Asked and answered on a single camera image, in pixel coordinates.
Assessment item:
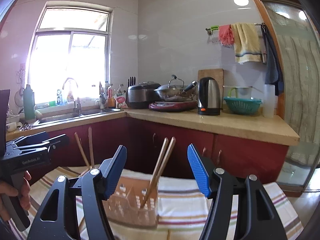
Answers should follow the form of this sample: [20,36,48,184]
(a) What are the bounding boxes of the steel wok with lid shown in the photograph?
[153,75,197,102]

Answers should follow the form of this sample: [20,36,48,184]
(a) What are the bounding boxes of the chrome sink faucet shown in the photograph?
[62,77,81,114]

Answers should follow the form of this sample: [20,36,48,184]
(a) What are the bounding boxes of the wooden cutting board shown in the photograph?
[197,68,225,106]

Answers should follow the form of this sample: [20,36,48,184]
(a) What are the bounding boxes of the dark red kitchen cabinets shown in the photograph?
[7,116,290,198]

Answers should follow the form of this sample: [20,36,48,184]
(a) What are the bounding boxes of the knife block with knives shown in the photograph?
[127,76,136,94]

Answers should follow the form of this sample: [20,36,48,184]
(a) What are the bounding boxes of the translucent plastic container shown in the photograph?
[263,84,275,118]

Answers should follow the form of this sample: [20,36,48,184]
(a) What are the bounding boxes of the black rice cooker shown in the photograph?
[127,81,161,109]

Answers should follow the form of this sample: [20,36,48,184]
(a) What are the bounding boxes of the teal plastic colander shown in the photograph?
[223,97,262,115]

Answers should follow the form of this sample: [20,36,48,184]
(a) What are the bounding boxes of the person's left hand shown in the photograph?
[0,171,31,222]

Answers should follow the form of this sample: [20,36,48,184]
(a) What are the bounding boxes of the beige perforated utensil caddy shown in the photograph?
[103,176,159,229]

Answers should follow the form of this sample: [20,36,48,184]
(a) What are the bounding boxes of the orange sauce bottle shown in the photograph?
[107,84,116,108]

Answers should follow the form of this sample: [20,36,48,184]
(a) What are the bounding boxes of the red induction cooktop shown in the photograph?
[149,101,197,112]

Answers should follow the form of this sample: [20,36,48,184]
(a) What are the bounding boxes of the round ceiling light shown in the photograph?
[233,0,249,7]

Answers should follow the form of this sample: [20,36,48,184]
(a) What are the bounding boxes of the dark blue hanging cloth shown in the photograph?
[261,23,284,96]

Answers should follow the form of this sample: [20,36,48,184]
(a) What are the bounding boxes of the pink rubber gloves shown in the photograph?
[219,24,234,46]

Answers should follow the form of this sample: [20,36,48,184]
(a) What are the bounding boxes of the yellow hanging towel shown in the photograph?
[231,23,261,64]

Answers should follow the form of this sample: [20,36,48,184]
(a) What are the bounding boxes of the stainless steel sink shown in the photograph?
[32,109,120,127]

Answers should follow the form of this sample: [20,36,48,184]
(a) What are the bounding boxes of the blue label bottle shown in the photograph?
[56,89,63,106]

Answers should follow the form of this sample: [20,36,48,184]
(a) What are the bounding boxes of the striped tablecloth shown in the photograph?
[4,166,304,240]

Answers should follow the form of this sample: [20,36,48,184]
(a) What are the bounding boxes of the hanging mesh strainer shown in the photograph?
[14,68,25,108]

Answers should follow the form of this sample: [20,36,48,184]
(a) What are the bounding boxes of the wall towel rack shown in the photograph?
[205,23,267,38]

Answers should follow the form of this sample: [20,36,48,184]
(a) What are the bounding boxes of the white blue ceramic bowl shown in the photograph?
[6,122,17,132]

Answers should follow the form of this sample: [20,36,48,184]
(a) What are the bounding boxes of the window with white frame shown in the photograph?
[27,6,110,105]

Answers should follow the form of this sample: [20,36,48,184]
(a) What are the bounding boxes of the red white snack bag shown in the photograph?
[113,93,128,109]

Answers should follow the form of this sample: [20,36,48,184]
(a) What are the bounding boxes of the green thermos flask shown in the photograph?
[23,84,36,123]

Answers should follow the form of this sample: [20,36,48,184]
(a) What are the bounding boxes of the beige stone countertop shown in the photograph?
[6,108,299,146]

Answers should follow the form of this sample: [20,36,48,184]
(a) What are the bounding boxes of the stainless electric kettle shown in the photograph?
[197,77,221,115]

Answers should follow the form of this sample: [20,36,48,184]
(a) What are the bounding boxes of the wooden framed glass door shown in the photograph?
[253,0,319,192]

